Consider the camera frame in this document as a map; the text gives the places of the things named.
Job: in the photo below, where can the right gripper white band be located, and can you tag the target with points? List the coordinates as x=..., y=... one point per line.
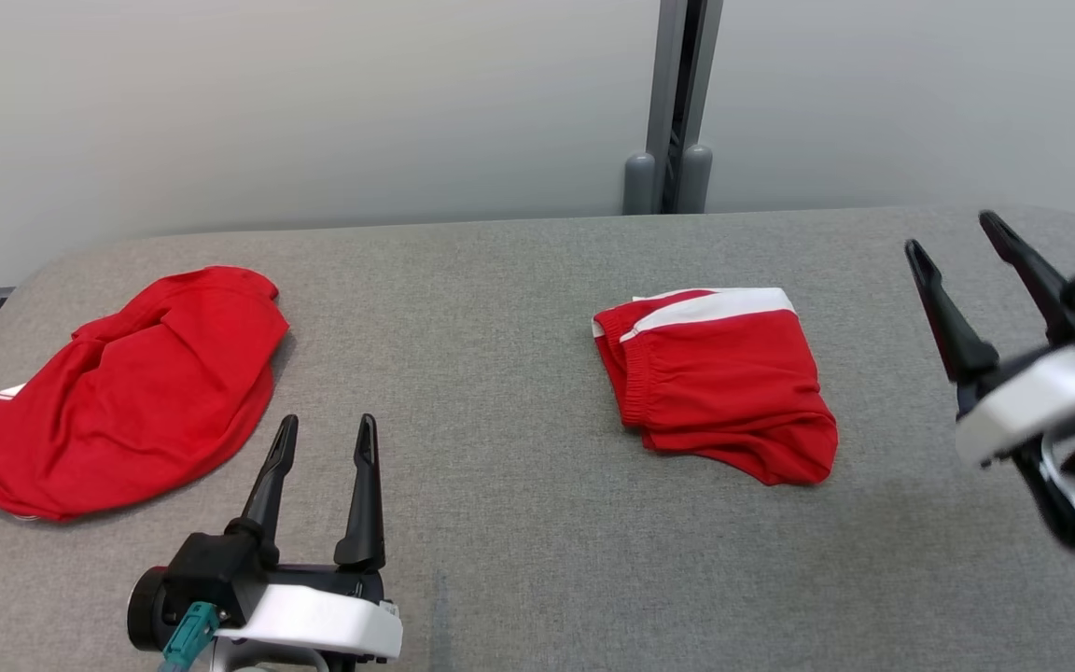
x=1032, y=397

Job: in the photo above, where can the red basketball jersey white sleeves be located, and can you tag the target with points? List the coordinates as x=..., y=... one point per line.
x=136, y=392

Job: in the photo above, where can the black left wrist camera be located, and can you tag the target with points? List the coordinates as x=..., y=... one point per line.
x=202, y=569

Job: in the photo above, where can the grey partition post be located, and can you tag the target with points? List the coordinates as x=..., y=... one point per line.
x=677, y=93

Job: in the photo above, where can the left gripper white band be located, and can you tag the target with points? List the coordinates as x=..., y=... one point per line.
x=323, y=621

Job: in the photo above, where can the red shorts white trim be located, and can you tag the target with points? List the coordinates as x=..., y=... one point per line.
x=724, y=383

